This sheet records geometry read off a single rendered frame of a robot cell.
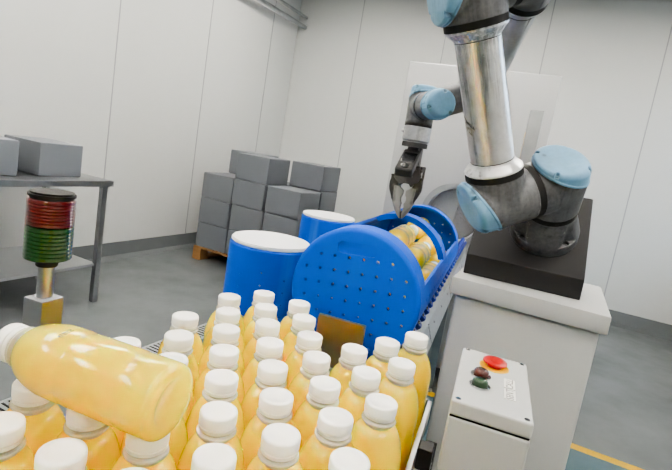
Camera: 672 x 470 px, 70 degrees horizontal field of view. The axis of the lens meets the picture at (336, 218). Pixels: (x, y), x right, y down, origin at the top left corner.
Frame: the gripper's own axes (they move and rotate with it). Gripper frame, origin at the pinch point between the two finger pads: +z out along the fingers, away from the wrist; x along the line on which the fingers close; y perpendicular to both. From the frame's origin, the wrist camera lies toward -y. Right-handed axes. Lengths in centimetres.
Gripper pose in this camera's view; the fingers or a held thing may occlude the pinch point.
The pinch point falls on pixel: (400, 214)
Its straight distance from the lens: 135.3
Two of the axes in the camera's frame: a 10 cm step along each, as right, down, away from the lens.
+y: 3.3, -0.8, 9.4
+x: -9.3, -2.0, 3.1
